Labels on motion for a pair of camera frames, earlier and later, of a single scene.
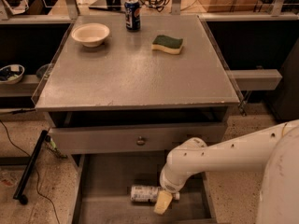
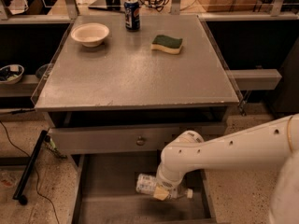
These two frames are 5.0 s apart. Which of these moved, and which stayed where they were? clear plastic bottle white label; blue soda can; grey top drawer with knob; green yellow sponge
Moved: clear plastic bottle white label
Stayed: grey top drawer with knob; blue soda can; green yellow sponge
